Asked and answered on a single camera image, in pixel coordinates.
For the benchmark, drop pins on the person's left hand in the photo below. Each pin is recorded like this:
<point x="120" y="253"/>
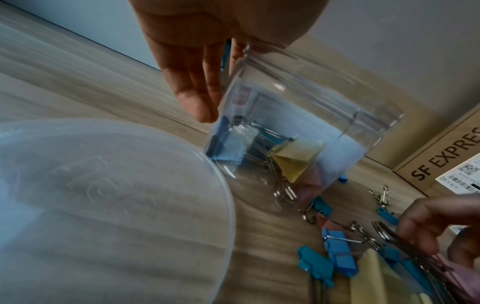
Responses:
<point x="210" y="20"/>

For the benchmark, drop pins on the brown cardboard box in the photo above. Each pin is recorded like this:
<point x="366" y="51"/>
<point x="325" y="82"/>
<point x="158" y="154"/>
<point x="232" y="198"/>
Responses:
<point x="431" y="160"/>

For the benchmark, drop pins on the large pink binder clip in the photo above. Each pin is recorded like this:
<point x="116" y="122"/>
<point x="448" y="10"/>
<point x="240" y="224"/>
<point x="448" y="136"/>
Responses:
<point x="465" y="280"/>

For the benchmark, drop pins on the person's right hand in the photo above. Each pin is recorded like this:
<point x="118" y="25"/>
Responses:
<point x="450" y="213"/>

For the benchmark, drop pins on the yellow binder clip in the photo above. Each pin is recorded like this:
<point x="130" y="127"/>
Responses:
<point x="296" y="160"/>

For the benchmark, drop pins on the pile of coloured binder clips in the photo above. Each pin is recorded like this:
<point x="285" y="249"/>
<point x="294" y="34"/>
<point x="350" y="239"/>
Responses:
<point x="341" y="258"/>

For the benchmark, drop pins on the clear plastic jar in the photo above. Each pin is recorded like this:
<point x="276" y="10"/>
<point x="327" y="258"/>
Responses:
<point x="311" y="98"/>

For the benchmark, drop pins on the small pink binder clip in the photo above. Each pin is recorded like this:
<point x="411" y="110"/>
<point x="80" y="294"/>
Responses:
<point x="310" y="187"/>

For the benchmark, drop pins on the blue binder clip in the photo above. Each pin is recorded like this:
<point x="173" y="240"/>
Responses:
<point x="228" y="145"/>

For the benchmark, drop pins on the white shipping label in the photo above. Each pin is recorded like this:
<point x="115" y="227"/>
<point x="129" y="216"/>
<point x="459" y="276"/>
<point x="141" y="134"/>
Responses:
<point x="463" y="178"/>

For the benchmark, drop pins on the translucent plastic lid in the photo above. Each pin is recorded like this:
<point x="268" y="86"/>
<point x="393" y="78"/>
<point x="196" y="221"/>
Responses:
<point x="112" y="207"/>

